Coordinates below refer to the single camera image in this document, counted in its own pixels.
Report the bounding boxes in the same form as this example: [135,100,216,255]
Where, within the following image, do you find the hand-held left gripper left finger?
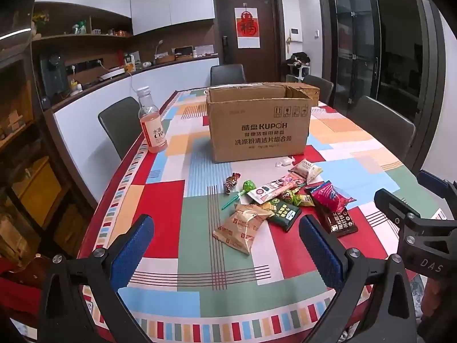
[37,214,156,343]

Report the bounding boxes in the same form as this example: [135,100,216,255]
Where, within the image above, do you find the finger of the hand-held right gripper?
[417,169,457,208]
[374,188,424,233]

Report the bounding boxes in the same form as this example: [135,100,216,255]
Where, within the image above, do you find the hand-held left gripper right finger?
[299,215,418,343]

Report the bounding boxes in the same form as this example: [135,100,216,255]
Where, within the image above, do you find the dark brown snack packet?
[314,204,358,238]

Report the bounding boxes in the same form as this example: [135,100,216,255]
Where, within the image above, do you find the dark green snack packet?
[266,200,302,234]

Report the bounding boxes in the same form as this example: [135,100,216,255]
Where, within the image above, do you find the red snack packet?
[309,182,358,213]

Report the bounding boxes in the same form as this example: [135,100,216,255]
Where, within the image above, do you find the green candy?
[280,189,304,206]

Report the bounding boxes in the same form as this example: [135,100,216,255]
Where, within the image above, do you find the long pink snack packet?
[246,172,308,204]

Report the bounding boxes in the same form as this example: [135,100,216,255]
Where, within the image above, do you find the beige snack packet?
[288,159,324,184]

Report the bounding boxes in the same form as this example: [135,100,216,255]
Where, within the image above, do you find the tan snack packet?
[213,204,275,256]

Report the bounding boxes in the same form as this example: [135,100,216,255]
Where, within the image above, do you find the green lollipop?
[221,180,258,211]

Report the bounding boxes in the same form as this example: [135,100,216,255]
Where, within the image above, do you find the brown candy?
[224,172,241,195]

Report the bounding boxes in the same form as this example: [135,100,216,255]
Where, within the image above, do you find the brown cardboard box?
[206,82,320,164]

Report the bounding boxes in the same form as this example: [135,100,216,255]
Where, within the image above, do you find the grey dining chair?
[303,75,334,106]
[210,64,247,86]
[98,97,143,161]
[347,96,416,167]

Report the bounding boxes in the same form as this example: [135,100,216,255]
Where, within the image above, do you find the colourful patterned tablecloth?
[77,87,447,343]

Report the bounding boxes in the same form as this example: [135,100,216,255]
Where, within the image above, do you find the pink drink bottle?
[137,86,168,154]

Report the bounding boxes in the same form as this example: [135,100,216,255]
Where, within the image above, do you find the wooden shelf cabinet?
[0,29,93,258]

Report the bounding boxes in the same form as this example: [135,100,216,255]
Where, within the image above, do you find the red cloth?
[0,255,47,315]

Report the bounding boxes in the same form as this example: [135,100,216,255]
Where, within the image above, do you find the white counter cabinet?
[45,54,219,204]

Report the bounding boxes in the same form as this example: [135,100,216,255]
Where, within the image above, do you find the black framed glass sliding door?
[316,0,447,172]

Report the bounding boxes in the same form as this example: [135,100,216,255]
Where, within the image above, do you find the black bag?
[287,52,310,67]

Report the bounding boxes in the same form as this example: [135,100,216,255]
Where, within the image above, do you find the black countertop appliance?
[39,52,68,101]

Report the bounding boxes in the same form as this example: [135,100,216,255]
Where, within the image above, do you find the dark brown door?
[213,0,284,79]

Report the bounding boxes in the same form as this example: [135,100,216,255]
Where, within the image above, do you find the white upper cabinets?
[36,0,215,36]

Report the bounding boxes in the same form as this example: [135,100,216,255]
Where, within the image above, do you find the white power cable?
[96,61,134,93]

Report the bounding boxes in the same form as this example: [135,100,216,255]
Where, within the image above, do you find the black wall socket strip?
[66,58,104,74]

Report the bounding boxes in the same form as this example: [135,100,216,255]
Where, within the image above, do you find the brown wall shelf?
[32,2,133,41]

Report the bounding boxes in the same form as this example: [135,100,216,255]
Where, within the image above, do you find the red and white wall calendar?
[234,6,261,49]

